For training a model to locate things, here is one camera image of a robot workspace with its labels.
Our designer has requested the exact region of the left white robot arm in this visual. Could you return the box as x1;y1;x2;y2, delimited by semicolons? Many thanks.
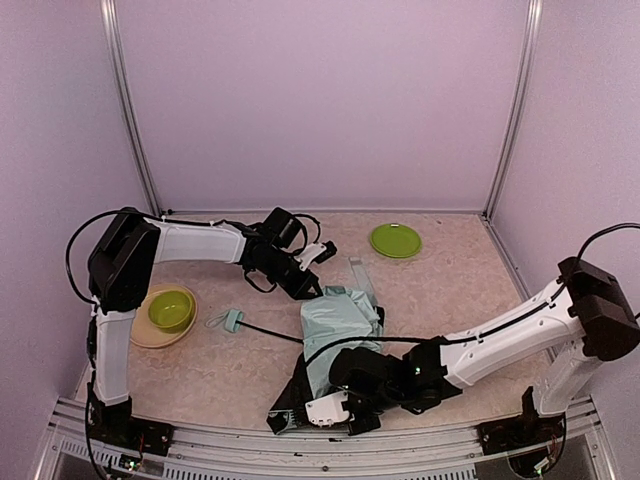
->
88;208;337;407

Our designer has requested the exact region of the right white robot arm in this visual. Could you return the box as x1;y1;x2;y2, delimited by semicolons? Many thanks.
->
329;257;639;435

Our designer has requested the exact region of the green plate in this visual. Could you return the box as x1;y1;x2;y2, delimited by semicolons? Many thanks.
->
369;223;422;259

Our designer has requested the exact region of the green bowl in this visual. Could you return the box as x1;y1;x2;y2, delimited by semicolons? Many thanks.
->
148;290;195;334

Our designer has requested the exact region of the beige plate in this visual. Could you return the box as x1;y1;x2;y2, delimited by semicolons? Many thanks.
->
130;284;198;349

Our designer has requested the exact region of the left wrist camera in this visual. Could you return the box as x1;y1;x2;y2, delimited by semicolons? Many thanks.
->
296;241;337;270

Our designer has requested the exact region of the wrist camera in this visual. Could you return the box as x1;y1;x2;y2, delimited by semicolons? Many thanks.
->
296;241;337;270
305;391;351;427

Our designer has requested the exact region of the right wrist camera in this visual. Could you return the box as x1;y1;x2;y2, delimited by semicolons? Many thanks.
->
305;391;351;427

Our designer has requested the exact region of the right camera cable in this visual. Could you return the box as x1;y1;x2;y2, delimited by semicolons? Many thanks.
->
302;223;640;366

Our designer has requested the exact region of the camera cable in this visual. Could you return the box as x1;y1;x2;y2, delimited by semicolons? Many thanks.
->
64;208;131;306
302;223;640;366

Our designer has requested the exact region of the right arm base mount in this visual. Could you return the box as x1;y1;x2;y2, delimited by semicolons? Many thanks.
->
476;386;566;455

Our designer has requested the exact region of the left camera cable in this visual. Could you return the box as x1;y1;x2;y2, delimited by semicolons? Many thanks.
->
64;208;131;306

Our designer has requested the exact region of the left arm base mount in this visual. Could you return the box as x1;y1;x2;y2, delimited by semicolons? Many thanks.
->
86;383;175;457

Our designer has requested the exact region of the aluminium front rail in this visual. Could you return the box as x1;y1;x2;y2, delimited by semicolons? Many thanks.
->
27;400;622;479

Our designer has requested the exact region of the left aluminium frame post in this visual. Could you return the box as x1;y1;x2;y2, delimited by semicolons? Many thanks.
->
100;0;163;215

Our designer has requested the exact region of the aluminium frame post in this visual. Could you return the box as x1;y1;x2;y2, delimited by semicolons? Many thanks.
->
100;0;163;215
483;0;544;223

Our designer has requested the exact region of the right aluminium frame post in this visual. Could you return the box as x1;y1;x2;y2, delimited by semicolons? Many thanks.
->
483;0;544;223

